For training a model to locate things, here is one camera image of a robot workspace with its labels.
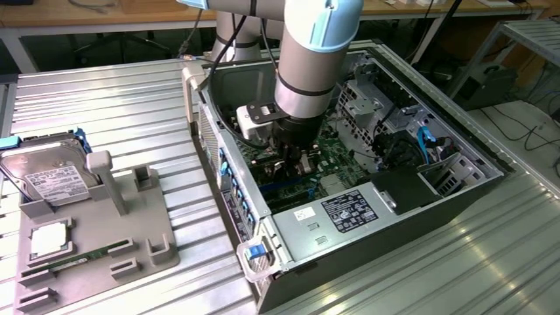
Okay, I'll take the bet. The black expansion slot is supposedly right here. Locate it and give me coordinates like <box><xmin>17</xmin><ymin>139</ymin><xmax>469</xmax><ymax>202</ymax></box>
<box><xmin>265</xmin><ymin>190</ymin><xmax>314</xmax><ymax>213</ymax></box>

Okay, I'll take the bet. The black plastic cover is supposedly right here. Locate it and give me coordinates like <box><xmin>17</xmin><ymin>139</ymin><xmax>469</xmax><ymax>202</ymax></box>
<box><xmin>370</xmin><ymin>166</ymin><xmax>443</xmax><ymax>217</ymax></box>

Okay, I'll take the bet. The silver disk bay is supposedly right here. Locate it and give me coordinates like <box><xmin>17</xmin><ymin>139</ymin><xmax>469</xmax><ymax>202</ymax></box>
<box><xmin>414</xmin><ymin>151</ymin><xmax>485</xmax><ymax>198</ymax></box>

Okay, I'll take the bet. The green motherboard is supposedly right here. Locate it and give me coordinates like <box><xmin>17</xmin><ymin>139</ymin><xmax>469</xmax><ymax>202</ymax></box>
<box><xmin>226</xmin><ymin>108</ymin><xmax>377</xmax><ymax>214</ymax></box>

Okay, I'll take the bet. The black cable with plug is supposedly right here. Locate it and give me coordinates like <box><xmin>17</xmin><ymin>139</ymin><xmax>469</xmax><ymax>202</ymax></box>
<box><xmin>178</xmin><ymin>8</ymin><xmax>205</xmax><ymax>62</ymax></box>

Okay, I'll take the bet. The open black PC case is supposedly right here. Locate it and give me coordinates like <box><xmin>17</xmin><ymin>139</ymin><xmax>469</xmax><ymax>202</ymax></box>
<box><xmin>181</xmin><ymin>44</ymin><xmax>515</xmax><ymax>314</ymax></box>

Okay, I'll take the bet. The black power wire bundle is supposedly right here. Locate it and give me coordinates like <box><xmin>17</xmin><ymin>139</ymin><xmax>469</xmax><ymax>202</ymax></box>
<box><xmin>370</xmin><ymin>129</ymin><xmax>423</xmax><ymax>173</ymax></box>

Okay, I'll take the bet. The grey plastic parts rack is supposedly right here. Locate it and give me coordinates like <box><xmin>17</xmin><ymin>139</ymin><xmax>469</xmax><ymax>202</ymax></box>
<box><xmin>11</xmin><ymin>150</ymin><xmax>182</xmax><ymax>314</ymax></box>

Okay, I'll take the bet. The black computer box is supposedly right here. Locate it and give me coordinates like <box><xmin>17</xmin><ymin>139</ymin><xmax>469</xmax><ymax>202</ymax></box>
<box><xmin>454</xmin><ymin>64</ymin><xmax>519</xmax><ymax>111</ymax></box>

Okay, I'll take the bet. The silver chipset heatsink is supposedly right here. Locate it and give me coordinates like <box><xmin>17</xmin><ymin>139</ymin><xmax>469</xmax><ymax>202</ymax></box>
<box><xmin>319</xmin><ymin>175</ymin><xmax>350</xmax><ymax>192</ymax></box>

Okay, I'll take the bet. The blue SATA wire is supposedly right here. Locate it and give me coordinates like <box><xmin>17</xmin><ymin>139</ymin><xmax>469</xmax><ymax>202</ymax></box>
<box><xmin>415</xmin><ymin>125</ymin><xmax>438</xmax><ymax>165</ymax></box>

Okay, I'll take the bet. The blue hard disk carrier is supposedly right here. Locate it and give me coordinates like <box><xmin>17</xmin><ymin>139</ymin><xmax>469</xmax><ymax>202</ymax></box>
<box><xmin>0</xmin><ymin>127</ymin><xmax>95</xmax><ymax>203</ymax></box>

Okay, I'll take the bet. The CPU with silver lid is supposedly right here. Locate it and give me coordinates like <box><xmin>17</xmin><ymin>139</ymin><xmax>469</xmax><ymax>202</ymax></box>
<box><xmin>29</xmin><ymin>224</ymin><xmax>70</xmax><ymax>255</ymax></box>

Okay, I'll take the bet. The white round table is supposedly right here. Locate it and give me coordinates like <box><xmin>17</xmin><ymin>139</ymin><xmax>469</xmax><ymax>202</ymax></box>
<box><xmin>465</xmin><ymin>100</ymin><xmax>560</xmax><ymax>171</ymax></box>

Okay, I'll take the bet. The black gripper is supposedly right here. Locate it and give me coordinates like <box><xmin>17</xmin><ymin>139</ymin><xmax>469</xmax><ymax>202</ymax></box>
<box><xmin>266</xmin><ymin>114</ymin><xmax>323</xmax><ymax>180</ymax></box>

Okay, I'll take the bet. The silver hard disk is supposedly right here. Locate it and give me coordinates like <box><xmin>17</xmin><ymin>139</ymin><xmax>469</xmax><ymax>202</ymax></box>
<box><xmin>0</xmin><ymin>137</ymin><xmax>101</xmax><ymax>207</ymax></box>

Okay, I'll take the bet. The wooden desk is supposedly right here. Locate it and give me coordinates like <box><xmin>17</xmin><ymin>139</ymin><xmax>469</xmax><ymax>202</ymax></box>
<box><xmin>0</xmin><ymin>0</ymin><xmax>547</xmax><ymax>73</ymax></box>

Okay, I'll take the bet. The blue expansion slot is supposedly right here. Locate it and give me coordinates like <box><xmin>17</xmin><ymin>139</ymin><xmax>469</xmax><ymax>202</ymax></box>
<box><xmin>258</xmin><ymin>182</ymin><xmax>301</xmax><ymax>194</ymax></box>

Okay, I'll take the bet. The slatted metal side table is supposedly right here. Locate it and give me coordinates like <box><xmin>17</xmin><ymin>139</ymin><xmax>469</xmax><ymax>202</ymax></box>
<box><xmin>474</xmin><ymin>18</ymin><xmax>560</xmax><ymax>111</ymax></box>

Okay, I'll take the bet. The black camera cable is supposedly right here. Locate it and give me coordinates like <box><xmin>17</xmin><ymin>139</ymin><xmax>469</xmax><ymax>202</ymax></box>
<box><xmin>203</xmin><ymin>0</ymin><xmax>281</xmax><ymax>152</ymax></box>

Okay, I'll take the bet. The black office chair base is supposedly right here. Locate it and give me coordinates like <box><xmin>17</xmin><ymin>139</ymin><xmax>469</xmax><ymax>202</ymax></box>
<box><xmin>71</xmin><ymin>31</ymin><xmax>174</xmax><ymax>66</ymax></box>

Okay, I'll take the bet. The silver power supply unit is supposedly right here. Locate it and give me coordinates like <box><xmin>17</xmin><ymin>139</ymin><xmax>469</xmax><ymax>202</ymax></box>
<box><xmin>261</xmin><ymin>182</ymin><xmax>397</xmax><ymax>273</ymax></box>

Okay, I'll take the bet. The blue case latch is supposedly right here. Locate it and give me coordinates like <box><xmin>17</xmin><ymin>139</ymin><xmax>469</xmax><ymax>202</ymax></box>
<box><xmin>243</xmin><ymin>244</ymin><xmax>267</xmax><ymax>263</ymax></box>

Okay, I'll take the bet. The silver drive cage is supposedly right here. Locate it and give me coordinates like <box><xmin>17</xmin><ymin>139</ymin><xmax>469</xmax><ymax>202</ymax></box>
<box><xmin>334</xmin><ymin>52</ymin><xmax>423</xmax><ymax>145</ymax></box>

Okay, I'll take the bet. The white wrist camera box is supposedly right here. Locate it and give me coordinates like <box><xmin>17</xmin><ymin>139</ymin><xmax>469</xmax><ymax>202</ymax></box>
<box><xmin>235</xmin><ymin>103</ymin><xmax>286</xmax><ymax>142</ymax></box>

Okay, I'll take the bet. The green RAM stick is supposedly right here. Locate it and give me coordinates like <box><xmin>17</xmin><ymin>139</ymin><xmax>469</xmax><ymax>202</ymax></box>
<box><xmin>46</xmin><ymin>245</ymin><xmax>127</xmax><ymax>273</ymax></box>

